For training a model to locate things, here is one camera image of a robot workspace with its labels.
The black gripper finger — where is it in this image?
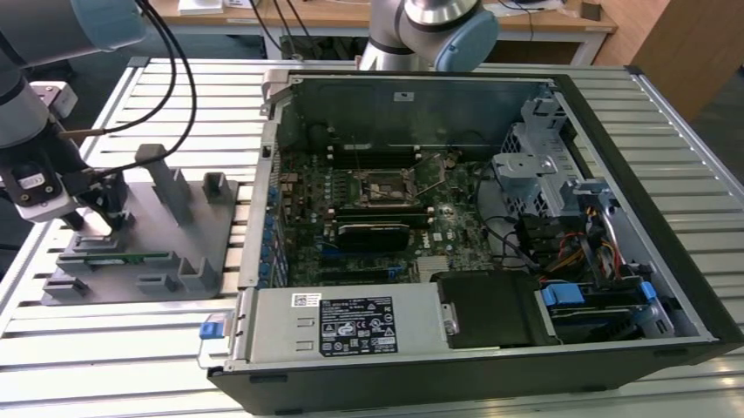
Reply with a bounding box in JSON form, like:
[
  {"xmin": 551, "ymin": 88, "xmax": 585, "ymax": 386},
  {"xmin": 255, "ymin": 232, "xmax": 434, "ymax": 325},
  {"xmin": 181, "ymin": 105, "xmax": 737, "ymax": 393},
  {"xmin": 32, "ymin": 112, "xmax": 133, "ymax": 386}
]
[
  {"xmin": 61, "ymin": 205, "xmax": 87, "ymax": 233},
  {"xmin": 95, "ymin": 182, "xmax": 129, "ymax": 232}
]

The metal socket cover frame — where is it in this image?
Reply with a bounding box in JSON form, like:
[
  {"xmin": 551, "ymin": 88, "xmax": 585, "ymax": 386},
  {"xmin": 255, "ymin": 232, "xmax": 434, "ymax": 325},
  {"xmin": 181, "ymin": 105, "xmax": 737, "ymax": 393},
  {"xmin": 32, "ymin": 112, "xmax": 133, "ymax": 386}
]
[{"xmin": 404, "ymin": 154, "xmax": 453, "ymax": 198}]

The CPU socket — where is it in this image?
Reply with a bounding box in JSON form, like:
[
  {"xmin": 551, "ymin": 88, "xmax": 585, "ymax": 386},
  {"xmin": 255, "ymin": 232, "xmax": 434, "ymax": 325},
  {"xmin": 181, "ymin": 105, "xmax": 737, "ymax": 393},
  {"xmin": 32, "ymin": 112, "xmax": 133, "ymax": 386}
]
[{"xmin": 356, "ymin": 168, "xmax": 420, "ymax": 208}]

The green RAM stick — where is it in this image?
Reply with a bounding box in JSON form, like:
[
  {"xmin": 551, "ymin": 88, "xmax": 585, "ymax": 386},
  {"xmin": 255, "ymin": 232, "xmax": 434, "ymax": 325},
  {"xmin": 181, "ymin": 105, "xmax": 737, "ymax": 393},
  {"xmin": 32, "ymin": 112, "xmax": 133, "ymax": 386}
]
[{"xmin": 85, "ymin": 251, "xmax": 173, "ymax": 266}]

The grey plastic parts rack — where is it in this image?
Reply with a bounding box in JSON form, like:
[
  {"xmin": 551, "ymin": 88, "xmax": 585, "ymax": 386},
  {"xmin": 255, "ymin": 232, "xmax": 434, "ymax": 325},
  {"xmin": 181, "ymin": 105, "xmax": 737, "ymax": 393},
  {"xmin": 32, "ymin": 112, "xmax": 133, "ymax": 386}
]
[{"xmin": 40, "ymin": 143, "xmax": 243, "ymax": 308}]

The silver power supply with label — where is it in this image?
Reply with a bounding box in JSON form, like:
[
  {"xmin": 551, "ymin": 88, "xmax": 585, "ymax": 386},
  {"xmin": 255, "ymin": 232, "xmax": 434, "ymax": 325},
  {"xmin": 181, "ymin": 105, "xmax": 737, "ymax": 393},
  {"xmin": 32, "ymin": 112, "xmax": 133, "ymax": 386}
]
[{"xmin": 227, "ymin": 282, "xmax": 455, "ymax": 366}]

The black expansion slot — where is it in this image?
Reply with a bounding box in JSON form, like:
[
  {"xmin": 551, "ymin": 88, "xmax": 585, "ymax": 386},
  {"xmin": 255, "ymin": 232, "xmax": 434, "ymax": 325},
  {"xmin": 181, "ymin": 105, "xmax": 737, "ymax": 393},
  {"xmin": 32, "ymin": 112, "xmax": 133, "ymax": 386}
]
[{"xmin": 318, "ymin": 267, "xmax": 402, "ymax": 283}]

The black expansion card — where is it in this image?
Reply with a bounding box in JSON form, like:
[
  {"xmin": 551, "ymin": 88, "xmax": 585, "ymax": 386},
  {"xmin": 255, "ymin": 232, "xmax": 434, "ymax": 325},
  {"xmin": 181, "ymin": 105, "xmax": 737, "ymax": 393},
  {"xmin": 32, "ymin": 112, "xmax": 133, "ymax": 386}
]
[{"xmin": 335, "ymin": 221, "xmax": 411, "ymax": 253}]

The black RAM slot row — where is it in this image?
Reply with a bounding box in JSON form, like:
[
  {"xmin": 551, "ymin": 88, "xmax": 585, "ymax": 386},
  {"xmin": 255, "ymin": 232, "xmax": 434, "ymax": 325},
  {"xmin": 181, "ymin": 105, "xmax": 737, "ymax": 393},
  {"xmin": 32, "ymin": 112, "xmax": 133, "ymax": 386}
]
[
  {"xmin": 334, "ymin": 206, "xmax": 434, "ymax": 228},
  {"xmin": 327, "ymin": 143, "xmax": 424, "ymax": 170}
]

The small silver heatsink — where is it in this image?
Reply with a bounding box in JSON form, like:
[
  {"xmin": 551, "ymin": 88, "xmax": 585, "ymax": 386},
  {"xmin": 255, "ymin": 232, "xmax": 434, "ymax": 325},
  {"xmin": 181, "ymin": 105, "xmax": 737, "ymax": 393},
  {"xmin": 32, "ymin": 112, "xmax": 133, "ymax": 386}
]
[{"xmin": 415, "ymin": 255, "xmax": 453, "ymax": 280}]

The green motherboard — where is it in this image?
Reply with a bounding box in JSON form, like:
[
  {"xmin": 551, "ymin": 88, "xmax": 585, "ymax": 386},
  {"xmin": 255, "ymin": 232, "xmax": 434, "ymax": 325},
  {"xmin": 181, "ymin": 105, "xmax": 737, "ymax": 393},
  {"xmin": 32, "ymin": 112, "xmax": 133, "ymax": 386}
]
[{"xmin": 271, "ymin": 147, "xmax": 510, "ymax": 289}]

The black open PC case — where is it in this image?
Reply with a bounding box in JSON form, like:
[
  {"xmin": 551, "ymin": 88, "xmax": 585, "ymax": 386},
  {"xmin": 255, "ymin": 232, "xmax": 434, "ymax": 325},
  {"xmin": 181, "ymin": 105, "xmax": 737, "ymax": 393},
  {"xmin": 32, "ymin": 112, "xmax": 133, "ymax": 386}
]
[{"xmin": 205, "ymin": 64, "xmax": 744, "ymax": 417}]

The black plastic fan shroud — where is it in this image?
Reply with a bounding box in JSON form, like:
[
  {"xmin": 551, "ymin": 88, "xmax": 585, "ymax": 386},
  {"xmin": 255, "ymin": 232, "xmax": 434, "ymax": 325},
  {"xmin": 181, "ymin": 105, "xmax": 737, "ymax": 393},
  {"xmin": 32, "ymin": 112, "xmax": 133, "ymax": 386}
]
[{"xmin": 434, "ymin": 270, "xmax": 559, "ymax": 350}]

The silver metal drive cage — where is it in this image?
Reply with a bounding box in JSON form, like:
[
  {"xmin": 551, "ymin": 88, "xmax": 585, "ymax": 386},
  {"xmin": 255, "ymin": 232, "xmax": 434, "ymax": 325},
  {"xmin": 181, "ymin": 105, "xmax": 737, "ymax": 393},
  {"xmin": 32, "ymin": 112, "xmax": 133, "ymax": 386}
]
[{"xmin": 489, "ymin": 98, "xmax": 589, "ymax": 219}]

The blue disk carrier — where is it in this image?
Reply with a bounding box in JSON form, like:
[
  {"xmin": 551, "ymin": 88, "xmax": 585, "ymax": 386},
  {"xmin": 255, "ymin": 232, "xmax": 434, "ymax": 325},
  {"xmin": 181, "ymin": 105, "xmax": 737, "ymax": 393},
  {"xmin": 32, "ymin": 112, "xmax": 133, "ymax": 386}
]
[{"xmin": 538, "ymin": 281, "xmax": 586, "ymax": 313}]

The wooden cabinet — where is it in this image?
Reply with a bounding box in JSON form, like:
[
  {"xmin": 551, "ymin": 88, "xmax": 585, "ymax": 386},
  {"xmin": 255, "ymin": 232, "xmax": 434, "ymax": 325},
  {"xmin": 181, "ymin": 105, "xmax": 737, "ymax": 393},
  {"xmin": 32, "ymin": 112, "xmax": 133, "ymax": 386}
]
[{"xmin": 591, "ymin": 0, "xmax": 744, "ymax": 118}]

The white wrist camera black face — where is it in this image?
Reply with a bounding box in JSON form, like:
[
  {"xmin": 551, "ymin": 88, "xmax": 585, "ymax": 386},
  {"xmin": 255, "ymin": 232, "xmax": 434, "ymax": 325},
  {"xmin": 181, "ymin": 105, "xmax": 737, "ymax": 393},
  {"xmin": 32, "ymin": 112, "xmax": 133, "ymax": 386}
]
[{"xmin": 0, "ymin": 160, "xmax": 80, "ymax": 224}]

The small grey wrist camera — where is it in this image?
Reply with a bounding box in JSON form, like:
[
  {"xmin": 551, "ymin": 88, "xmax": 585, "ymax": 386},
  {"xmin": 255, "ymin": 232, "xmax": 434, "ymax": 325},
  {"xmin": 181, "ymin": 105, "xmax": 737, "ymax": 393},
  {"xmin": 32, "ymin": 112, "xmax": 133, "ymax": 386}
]
[{"xmin": 28, "ymin": 81, "xmax": 80, "ymax": 119}]

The wooden desk white frame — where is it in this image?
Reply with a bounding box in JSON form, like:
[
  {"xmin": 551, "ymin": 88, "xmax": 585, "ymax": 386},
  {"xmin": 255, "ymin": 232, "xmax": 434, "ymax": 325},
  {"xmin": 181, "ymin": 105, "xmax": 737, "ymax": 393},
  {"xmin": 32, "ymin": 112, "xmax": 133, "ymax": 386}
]
[{"xmin": 139, "ymin": 0, "xmax": 618, "ymax": 66}]

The coloured power wire bundle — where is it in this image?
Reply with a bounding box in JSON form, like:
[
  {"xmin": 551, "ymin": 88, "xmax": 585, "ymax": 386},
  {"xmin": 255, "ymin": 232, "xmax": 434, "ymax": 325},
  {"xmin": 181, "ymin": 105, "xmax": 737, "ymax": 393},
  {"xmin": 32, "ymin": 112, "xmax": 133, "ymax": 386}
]
[{"xmin": 545, "ymin": 207, "xmax": 626, "ymax": 280}]

